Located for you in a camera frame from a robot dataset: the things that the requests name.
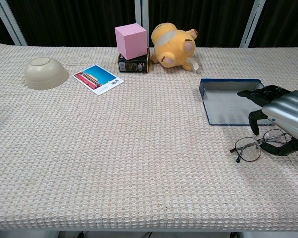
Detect pink cube block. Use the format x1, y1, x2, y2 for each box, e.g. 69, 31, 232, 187
114, 23, 149, 60

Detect blue glasses case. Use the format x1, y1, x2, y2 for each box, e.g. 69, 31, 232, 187
199, 78, 275, 127

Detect beige waffle tablecloth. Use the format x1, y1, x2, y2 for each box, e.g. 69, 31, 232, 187
0, 43, 298, 232

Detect black-rimmed eyeglasses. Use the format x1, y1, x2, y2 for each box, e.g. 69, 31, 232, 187
229, 129, 288, 163

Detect dark green tin can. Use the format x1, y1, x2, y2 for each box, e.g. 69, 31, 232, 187
117, 47, 150, 74

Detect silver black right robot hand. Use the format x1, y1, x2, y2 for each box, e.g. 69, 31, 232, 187
237, 85, 298, 157

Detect yellow plush toy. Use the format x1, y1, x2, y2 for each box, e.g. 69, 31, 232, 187
150, 22, 200, 72

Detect postcard with red building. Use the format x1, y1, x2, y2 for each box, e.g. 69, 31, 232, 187
72, 64, 125, 96

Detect white metal frame post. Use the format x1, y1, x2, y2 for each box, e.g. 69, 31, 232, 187
239, 0, 266, 48
0, 0, 28, 46
134, 0, 149, 48

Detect black curtain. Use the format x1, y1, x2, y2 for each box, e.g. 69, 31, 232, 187
0, 0, 298, 48

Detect beige ceramic bowl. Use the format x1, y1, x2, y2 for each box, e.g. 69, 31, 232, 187
24, 57, 68, 91

